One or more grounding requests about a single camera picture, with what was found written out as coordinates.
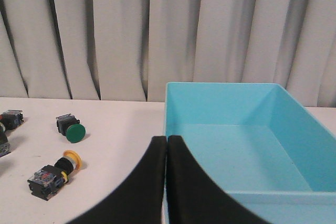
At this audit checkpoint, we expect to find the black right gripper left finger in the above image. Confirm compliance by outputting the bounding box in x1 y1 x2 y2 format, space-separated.
69 136 167 223

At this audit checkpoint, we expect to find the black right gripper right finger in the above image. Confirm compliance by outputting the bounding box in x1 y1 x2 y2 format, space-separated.
166 135 266 223

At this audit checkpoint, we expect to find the yellow push button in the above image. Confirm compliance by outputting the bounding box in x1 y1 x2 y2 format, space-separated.
27 150 82 201
0 123 11 157

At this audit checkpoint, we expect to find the light blue plastic box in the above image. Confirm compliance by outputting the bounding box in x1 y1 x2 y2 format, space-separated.
165 82 335 223

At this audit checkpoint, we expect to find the right green push button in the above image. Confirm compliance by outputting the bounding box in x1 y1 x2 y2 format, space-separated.
56 113 86 143

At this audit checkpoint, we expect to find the green push button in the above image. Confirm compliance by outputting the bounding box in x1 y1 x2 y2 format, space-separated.
56 113 86 143
1 110 24 131

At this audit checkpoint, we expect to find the left green push button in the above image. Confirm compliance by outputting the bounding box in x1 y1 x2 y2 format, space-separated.
1 110 24 131

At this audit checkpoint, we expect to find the white pleated curtain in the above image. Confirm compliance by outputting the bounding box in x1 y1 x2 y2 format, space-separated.
1 0 335 107

